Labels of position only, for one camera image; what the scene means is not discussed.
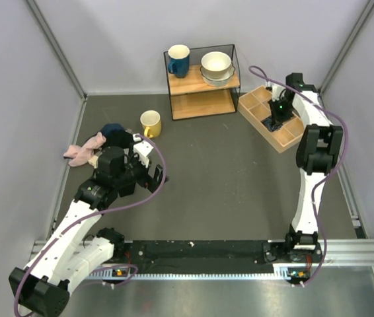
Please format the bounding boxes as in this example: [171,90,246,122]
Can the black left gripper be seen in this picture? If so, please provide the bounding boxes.
[114,143,168,193]

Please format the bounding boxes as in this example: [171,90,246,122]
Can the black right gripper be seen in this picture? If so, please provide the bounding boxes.
[266,97,294,129]

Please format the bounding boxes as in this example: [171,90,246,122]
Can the wooden compartment tray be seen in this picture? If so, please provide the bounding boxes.
[238,86,304,153]

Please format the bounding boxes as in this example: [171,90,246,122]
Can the navy striped boxer underwear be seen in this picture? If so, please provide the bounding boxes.
[262,116,283,133]

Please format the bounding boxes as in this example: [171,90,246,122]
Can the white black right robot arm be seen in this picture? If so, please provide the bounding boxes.
[269,73,344,262]

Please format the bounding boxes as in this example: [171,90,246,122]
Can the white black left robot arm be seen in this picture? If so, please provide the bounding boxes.
[9,140,167,316]

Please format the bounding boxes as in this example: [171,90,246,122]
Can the black garment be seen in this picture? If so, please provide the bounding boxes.
[102,130,134,149]

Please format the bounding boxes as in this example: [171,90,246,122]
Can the yellow ceramic mug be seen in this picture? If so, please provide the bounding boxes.
[140,110,162,139]

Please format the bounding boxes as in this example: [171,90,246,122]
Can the white scalloped bowl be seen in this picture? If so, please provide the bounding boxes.
[200,64,235,87]

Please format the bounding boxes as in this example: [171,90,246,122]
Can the dark blue garment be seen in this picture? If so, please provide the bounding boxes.
[100,123,126,138]

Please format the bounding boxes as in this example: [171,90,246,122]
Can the cream ceramic bowl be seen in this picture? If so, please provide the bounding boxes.
[201,52,232,79]

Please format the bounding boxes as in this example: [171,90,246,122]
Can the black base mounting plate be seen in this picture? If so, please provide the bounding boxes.
[105,240,311,274]

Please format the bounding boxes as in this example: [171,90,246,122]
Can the blue ceramic mug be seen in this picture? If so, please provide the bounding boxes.
[167,44,190,78]

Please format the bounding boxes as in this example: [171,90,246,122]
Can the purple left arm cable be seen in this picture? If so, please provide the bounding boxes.
[13,133,168,314]

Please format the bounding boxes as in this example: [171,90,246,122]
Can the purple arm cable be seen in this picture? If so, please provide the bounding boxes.
[13,133,168,314]
[248,65,350,287]

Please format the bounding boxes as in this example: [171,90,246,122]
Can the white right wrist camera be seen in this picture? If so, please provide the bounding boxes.
[266,84,287,101]

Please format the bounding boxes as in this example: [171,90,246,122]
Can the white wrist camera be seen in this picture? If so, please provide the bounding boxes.
[133,134,154,168]
[266,84,287,101]

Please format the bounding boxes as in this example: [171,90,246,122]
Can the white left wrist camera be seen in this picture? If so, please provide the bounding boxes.
[133,134,154,168]

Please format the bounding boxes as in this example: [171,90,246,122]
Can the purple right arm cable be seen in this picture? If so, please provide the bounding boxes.
[248,65,350,287]

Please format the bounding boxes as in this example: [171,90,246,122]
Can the black wire wooden shelf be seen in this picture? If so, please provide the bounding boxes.
[167,44,241,120]

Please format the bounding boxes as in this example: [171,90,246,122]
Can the grey slotted cable duct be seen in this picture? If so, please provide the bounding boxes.
[87,266,309,282]

